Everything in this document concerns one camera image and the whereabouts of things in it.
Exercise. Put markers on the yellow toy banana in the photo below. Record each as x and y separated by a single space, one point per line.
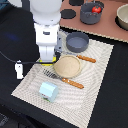
47 62

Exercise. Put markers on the black rear burner disc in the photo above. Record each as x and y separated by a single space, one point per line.
76 2

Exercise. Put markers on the red toy tomato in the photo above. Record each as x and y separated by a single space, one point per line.
96 9

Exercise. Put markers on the white toy bottle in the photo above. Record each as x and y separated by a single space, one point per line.
19 69

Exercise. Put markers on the grey pot on stove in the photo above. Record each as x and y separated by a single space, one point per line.
87 16

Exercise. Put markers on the grey toy pan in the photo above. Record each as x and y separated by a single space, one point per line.
77 42

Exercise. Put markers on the beige wooden plate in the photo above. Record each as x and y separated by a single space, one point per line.
68 66

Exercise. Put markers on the black stove burner disc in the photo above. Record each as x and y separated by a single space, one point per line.
68 14

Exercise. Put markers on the wooden handled toy fork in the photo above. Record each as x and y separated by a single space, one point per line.
70 82

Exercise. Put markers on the beige bowl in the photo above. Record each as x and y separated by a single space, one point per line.
122 14

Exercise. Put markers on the light blue milk carton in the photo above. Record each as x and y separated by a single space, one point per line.
48 91

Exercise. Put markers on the beige woven placemat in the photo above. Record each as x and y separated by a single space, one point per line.
71 104

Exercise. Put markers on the pink toy stove board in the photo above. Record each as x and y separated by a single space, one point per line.
106 27

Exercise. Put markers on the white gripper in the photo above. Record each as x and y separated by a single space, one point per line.
48 40

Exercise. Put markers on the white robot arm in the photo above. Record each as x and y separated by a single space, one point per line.
46 16

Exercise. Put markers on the wooden handled toy knife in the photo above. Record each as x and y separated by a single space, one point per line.
81 57

